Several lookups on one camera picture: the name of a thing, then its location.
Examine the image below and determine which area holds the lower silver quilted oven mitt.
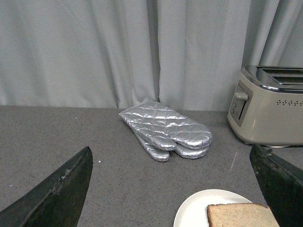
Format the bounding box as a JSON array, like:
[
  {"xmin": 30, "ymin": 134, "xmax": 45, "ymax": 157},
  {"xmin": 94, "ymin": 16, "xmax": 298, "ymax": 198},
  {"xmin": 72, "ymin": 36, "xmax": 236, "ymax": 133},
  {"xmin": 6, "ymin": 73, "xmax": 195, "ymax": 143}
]
[{"xmin": 134, "ymin": 131, "xmax": 209, "ymax": 162}]

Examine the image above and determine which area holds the grey curtain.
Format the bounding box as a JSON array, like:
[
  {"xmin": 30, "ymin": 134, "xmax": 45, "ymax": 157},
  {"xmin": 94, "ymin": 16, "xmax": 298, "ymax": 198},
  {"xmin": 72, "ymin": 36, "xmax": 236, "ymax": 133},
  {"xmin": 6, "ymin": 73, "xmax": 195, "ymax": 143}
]
[{"xmin": 0, "ymin": 0, "xmax": 303, "ymax": 111}]

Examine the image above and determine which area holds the upper silver quilted oven mitt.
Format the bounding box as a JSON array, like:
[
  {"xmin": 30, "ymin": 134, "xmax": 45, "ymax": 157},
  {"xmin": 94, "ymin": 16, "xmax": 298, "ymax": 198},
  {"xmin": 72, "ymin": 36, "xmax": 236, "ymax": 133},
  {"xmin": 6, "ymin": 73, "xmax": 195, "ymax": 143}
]
[{"xmin": 119, "ymin": 100, "xmax": 212, "ymax": 151}]

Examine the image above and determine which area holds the silver quilted oven mitt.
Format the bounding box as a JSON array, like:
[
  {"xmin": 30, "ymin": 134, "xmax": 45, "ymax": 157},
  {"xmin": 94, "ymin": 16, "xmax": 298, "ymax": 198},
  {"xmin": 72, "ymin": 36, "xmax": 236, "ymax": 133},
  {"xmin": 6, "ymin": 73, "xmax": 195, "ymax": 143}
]
[
  {"xmin": 134, "ymin": 131, "xmax": 209, "ymax": 162},
  {"xmin": 119, "ymin": 100, "xmax": 212, "ymax": 151}
]

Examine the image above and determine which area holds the white plate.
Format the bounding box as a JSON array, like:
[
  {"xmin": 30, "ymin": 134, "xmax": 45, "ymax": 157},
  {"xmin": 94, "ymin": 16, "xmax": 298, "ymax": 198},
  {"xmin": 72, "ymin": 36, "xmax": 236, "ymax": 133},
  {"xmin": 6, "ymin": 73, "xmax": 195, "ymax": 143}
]
[{"xmin": 173, "ymin": 189, "xmax": 251, "ymax": 227}]

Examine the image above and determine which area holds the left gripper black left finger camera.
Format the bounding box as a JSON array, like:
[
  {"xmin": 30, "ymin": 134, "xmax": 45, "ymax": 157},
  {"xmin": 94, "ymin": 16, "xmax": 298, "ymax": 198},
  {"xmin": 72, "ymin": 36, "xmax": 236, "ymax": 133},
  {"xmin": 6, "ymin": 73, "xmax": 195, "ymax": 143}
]
[{"xmin": 0, "ymin": 147, "xmax": 93, "ymax": 227}]

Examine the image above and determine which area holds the brown bread slice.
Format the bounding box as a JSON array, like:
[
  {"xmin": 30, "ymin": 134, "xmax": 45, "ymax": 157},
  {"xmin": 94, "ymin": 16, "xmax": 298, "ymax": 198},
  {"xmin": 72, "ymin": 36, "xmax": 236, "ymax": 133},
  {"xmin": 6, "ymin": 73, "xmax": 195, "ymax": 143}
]
[{"xmin": 206, "ymin": 203, "xmax": 279, "ymax": 227}]

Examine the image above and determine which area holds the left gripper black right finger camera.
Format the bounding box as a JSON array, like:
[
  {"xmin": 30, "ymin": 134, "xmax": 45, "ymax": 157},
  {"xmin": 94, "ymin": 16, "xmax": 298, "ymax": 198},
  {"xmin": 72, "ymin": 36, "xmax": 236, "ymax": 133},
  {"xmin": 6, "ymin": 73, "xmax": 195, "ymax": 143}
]
[{"xmin": 250, "ymin": 144, "xmax": 303, "ymax": 227}]

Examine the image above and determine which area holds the beige and chrome toaster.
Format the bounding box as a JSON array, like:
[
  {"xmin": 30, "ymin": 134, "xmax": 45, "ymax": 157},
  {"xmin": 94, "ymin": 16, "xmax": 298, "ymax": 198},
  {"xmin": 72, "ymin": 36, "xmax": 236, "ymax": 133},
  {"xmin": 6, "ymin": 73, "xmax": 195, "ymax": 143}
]
[{"xmin": 227, "ymin": 65, "xmax": 303, "ymax": 147}]

